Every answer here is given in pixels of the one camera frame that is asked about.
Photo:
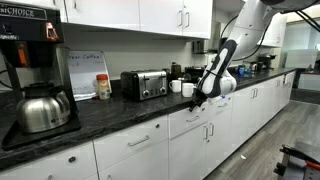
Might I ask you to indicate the black commercial coffee maker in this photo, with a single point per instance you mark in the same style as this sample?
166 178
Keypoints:
30 50

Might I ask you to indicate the dark canister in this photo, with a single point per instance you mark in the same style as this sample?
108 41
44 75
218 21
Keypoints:
175 70

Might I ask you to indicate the narrow white drawer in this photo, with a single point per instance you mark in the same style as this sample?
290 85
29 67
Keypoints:
222 106

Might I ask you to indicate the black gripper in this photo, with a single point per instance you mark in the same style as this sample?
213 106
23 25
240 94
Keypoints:
201 94

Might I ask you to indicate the white upper cabinet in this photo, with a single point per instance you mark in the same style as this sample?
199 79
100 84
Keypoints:
133 13
276 33

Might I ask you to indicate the stainless steel coffee pot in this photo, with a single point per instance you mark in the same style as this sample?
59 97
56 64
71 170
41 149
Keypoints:
42 110

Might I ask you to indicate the white drawer with wooden inside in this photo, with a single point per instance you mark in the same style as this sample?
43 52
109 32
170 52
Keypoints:
186 125

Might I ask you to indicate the black condiment organizer tray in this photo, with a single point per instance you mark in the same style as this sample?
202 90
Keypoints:
193 70

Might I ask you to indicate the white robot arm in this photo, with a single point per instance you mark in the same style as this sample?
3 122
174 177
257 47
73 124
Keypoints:
246 30

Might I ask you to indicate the white paper scrap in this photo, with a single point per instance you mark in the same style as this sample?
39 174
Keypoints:
243 156

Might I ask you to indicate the black single-cup coffee machine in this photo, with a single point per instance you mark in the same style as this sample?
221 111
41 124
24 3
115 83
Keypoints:
266 61

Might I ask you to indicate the black wall box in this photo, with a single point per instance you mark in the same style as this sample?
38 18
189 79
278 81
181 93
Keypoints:
198 47

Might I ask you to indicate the white drawer with round lock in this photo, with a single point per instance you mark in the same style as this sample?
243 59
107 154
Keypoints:
50 163

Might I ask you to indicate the white ceramic mug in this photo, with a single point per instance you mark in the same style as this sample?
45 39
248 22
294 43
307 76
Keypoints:
187 90
176 86

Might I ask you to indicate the creamer jar with red lid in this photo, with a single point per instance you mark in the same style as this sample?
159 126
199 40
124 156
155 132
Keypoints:
103 86

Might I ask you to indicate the black wheeled cart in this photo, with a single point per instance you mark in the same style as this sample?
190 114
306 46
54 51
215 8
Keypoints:
298 161

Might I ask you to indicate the black and chrome toaster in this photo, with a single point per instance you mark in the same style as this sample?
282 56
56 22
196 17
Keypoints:
144 85

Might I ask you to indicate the blue packet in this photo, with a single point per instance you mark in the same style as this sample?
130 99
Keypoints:
240 70

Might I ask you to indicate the small whiteboard sign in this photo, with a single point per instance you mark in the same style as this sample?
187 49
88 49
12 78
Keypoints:
86 71

